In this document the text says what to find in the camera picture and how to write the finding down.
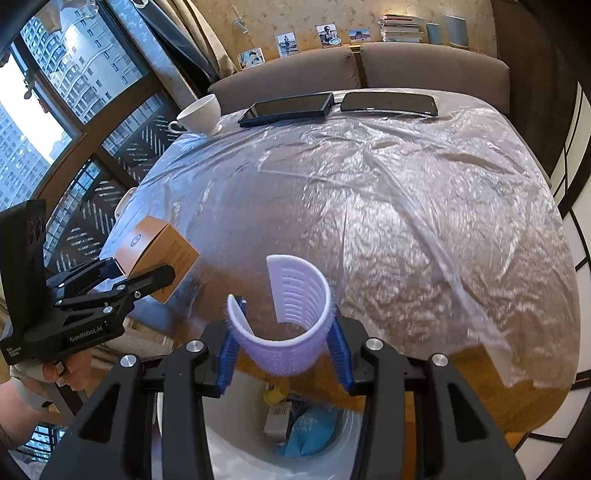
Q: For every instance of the large black tablet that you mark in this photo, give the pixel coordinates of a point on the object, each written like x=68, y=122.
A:
x=388, y=102

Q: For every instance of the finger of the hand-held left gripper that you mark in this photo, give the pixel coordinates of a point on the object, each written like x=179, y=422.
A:
x=138, y=284
x=92, y=272

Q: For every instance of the brown cardboard box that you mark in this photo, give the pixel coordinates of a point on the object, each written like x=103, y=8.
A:
x=152, y=244

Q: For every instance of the white cup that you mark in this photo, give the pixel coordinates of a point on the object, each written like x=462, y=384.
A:
x=201, y=113

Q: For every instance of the clear plastic box teal label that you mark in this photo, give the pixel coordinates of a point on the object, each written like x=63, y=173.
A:
x=309, y=431

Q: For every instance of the stack of books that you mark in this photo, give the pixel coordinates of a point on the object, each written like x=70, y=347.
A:
x=401, y=28

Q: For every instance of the clear wall hook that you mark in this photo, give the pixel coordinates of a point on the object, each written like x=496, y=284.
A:
x=240, y=25

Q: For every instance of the brown sofa back cushion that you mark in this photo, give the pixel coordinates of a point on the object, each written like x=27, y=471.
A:
x=277, y=74
x=429, y=64

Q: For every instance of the white paneled screen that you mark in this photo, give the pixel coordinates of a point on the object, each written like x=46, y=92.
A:
x=575, y=230

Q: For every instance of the black phone with blue edge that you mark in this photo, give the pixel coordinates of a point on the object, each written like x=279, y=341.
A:
x=286, y=108

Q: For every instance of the window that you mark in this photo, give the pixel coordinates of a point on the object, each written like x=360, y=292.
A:
x=69, y=92

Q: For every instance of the white trash bin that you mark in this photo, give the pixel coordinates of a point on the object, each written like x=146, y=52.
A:
x=240, y=452

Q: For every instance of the large grey speaker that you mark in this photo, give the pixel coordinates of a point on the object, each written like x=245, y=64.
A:
x=455, y=31

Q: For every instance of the white labelled packet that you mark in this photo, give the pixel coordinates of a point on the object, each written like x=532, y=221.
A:
x=278, y=417

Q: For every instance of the small yellow bottle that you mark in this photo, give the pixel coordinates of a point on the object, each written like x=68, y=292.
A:
x=274, y=396

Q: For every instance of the small photo card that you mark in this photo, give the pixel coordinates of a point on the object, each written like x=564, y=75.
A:
x=287, y=45
x=250, y=58
x=328, y=35
x=359, y=35

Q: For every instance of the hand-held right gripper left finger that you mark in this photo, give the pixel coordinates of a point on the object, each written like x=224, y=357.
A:
x=228, y=355

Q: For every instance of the clear plastic table cover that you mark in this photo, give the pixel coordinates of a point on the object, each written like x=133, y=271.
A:
x=392, y=207

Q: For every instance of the person's left forearm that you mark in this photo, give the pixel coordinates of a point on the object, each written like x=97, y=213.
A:
x=18, y=415

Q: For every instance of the purple hair roller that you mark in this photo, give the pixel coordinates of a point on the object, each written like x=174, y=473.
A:
x=286, y=355

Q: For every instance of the white ceramic dish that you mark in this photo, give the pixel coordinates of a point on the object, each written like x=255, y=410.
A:
x=125, y=202

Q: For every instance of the beige curtain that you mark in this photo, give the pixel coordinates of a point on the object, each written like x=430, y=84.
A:
x=207, y=41

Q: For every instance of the person's left hand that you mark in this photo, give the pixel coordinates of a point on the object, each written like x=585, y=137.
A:
x=57, y=369

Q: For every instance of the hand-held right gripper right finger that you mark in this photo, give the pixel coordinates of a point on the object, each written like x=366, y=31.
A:
x=341, y=355

